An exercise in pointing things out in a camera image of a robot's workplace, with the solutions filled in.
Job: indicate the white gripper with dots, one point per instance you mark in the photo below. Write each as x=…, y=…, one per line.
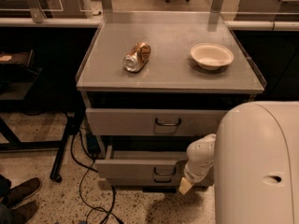
x=191, y=174

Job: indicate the grey drawer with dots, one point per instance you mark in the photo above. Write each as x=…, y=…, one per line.
x=140, y=164
x=138, y=182
x=148, y=122

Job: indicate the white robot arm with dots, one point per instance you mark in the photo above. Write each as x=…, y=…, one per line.
x=255, y=158

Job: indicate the grey bottom drawer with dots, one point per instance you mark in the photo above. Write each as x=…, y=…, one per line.
x=138, y=182

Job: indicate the grey drawer cabinet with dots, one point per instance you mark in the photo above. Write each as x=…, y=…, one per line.
x=171, y=79

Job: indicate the grey top drawer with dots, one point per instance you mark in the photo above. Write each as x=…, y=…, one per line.
x=148, y=122

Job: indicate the black metal stand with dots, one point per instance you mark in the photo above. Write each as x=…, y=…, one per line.
x=14, y=144

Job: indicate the white paper bowl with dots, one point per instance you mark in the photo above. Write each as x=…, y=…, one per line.
x=211, y=56

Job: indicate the crushed gold soda can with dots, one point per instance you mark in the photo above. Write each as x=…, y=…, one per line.
x=137, y=57

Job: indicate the brown shoe lower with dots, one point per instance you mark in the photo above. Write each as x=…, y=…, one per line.
x=23, y=214

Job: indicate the brown shoe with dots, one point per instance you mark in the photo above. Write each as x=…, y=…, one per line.
x=23, y=214
x=21, y=192

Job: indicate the brown shoe upper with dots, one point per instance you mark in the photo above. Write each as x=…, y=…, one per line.
x=21, y=192

